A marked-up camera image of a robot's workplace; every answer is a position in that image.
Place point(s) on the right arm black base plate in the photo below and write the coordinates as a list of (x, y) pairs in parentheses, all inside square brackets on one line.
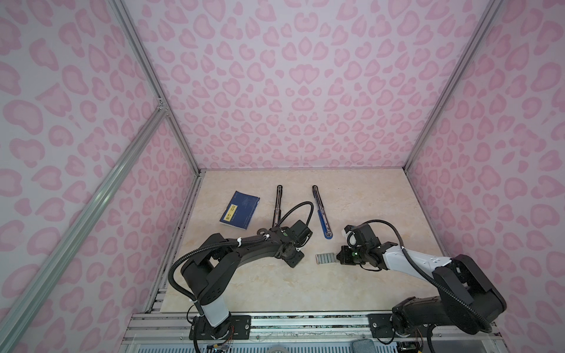
[(389, 325)]

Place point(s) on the aluminium front rail frame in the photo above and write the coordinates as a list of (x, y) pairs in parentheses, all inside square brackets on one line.
[(297, 332)]

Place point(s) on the staple tray with staples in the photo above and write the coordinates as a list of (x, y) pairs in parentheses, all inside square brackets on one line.
[(326, 258)]

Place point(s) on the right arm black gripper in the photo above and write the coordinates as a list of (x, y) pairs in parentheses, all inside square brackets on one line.
[(344, 259)]

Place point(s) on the blue long stapler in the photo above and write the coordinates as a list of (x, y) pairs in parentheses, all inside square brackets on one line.
[(326, 229)]

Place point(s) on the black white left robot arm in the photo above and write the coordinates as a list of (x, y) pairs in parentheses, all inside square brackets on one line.
[(204, 274)]

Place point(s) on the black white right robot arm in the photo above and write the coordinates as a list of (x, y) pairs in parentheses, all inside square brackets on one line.
[(466, 298)]

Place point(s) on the grey cloth pad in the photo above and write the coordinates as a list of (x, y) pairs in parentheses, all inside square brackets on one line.
[(363, 346)]

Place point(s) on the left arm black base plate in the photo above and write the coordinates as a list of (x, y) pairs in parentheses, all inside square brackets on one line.
[(236, 327)]

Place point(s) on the dark blue booklet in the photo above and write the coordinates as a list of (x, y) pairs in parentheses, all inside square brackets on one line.
[(240, 210)]

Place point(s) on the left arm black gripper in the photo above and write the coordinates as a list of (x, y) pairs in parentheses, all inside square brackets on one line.
[(295, 261)]

